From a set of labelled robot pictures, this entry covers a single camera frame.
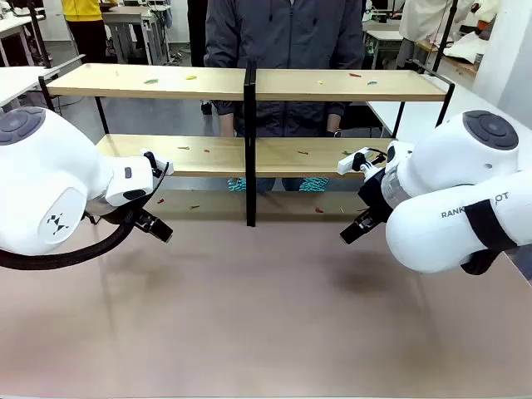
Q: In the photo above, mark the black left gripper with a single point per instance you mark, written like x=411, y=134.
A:
x=142, y=218

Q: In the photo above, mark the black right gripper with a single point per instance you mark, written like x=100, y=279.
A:
x=374, y=191

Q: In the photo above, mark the teal chenille duster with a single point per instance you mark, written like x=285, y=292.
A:
x=313, y=185

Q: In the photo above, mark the person's right forearm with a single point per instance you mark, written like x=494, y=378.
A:
x=218, y=52

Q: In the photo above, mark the person's left forearm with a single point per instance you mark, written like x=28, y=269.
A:
x=351, y=52

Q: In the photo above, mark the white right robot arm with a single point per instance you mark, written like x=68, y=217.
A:
x=457, y=178

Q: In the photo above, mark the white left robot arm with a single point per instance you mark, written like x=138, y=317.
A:
x=50, y=178

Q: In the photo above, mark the person's left hand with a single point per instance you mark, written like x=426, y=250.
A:
x=333, y=124

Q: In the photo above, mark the person's right hand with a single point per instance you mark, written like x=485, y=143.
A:
x=226, y=124

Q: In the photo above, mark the white side table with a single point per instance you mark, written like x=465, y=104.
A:
x=21, y=81
x=411, y=118

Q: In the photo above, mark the black shoe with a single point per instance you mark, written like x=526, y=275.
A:
x=206, y=108

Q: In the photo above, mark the white background desk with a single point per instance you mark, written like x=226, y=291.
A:
x=384, y=37
x=16, y=25

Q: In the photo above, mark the person in grey jacket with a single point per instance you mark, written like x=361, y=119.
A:
x=287, y=33

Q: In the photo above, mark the wooden table with paper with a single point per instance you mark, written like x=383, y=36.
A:
x=461, y=50

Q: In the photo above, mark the black stand pole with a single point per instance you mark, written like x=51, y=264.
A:
x=446, y=33
x=39, y=37

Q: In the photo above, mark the person in white coat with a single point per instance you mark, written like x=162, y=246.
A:
x=424, y=16

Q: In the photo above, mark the person in yellow jacket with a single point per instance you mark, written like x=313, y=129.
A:
x=83, y=10

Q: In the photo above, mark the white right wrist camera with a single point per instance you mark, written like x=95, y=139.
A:
x=348, y=163

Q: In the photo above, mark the wooden shelf unit black frame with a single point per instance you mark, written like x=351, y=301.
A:
x=291, y=89

